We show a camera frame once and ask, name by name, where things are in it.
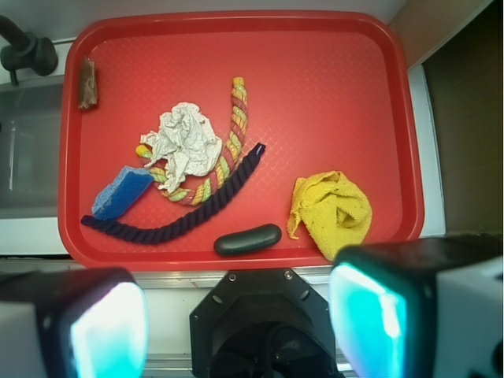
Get dark green oblong stone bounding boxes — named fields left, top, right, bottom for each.
left=213, top=224, right=282, bottom=258

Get blue sponge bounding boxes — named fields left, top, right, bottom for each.
left=91, top=166, right=154, bottom=221

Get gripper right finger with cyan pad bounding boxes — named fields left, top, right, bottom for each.
left=328, top=237, right=503, bottom=377

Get red plastic tray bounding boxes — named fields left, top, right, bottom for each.
left=58, top=11, right=424, bottom=272

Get brown cardboard panel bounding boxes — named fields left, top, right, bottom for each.
left=423, top=1, right=503, bottom=235

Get crumpled white paper towel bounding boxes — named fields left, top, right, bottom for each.
left=139, top=102, right=223, bottom=194

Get dark navy twisted rope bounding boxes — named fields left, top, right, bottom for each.
left=80, top=143, right=267, bottom=246

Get brown wood chip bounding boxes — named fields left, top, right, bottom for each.
left=78, top=57, right=98, bottom=110

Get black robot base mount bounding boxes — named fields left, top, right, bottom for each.
left=189, top=269, right=343, bottom=377

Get yellow microfibre cloth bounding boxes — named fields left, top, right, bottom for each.
left=286, top=171, right=372, bottom=261

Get multicolour twisted rope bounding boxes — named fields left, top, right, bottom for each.
left=135, top=76, right=250, bottom=207

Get grey faucet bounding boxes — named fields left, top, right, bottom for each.
left=1, top=16, right=58, bottom=87

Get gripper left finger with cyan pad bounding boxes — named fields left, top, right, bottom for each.
left=1, top=268, right=149, bottom=377

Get stainless steel sink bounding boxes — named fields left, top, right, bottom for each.
left=1, top=76, right=63, bottom=219

